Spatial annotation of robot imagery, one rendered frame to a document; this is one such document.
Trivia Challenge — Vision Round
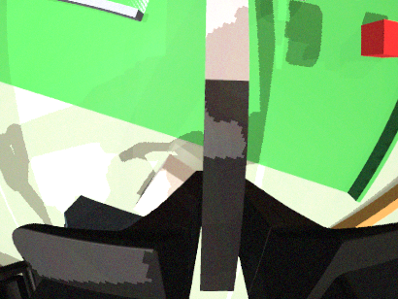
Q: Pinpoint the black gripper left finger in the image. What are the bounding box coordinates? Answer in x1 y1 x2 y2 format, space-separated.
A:
12 170 203 299

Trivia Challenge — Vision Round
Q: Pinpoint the red cube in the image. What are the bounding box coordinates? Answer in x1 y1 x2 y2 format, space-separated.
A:
360 19 398 57

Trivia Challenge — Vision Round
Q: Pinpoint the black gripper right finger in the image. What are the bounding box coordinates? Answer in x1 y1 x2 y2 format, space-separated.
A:
239 178 398 299

